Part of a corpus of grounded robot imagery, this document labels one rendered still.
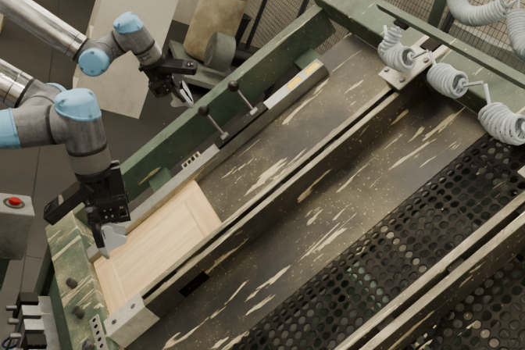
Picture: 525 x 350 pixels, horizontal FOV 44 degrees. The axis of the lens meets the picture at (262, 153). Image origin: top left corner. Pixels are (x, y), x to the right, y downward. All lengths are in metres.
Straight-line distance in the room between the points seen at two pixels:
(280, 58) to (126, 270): 0.87
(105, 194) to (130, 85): 4.45
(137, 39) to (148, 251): 0.62
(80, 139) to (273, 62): 1.15
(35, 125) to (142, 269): 0.83
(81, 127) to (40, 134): 0.08
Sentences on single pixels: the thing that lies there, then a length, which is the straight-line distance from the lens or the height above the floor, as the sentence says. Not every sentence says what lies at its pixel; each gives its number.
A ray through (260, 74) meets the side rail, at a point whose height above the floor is 1.54.
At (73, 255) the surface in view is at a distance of 2.18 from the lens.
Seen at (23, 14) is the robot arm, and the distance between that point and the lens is 1.86.
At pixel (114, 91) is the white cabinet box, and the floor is 0.18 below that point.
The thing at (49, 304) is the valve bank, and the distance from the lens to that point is 2.18.
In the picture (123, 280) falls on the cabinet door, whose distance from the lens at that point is 2.00.
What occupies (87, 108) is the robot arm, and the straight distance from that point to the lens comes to 1.22.
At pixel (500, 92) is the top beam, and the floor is 1.88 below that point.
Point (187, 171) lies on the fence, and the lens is 2.07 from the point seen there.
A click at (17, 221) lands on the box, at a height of 0.90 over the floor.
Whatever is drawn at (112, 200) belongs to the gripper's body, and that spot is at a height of 1.46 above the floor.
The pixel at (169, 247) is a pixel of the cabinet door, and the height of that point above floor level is 1.09.
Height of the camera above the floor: 2.07
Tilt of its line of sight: 20 degrees down
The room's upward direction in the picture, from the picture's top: 23 degrees clockwise
